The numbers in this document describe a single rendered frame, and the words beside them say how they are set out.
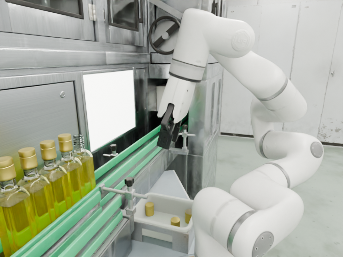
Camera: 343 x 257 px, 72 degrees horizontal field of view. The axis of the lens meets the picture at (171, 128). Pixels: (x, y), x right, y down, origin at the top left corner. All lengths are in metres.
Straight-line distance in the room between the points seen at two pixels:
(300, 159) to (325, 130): 3.80
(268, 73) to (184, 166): 1.13
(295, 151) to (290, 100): 0.13
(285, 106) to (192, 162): 1.05
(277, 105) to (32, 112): 0.68
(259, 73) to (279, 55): 3.57
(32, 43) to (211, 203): 0.68
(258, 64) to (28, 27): 0.67
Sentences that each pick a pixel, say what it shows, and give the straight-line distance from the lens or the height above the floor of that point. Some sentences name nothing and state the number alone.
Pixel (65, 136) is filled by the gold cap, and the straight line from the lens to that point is 0.70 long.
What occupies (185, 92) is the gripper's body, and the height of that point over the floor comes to 1.30.
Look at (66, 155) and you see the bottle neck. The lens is 0.72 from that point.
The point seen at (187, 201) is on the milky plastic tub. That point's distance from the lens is 0.95.
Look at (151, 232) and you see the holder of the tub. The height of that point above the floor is 0.80.
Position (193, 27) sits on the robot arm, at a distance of 0.50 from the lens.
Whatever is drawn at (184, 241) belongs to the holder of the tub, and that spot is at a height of 0.80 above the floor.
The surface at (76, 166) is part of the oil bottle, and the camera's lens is 0.73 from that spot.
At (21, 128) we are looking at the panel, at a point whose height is 1.17.
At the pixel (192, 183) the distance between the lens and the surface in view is 1.67.
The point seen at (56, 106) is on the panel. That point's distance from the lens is 0.88.
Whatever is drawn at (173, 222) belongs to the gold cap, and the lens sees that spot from 0.89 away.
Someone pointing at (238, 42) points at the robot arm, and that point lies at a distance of 0.51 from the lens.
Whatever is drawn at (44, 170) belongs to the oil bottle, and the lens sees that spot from 0.70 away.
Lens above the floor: 1.37
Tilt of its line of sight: 17 degrees down
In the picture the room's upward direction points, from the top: straight up
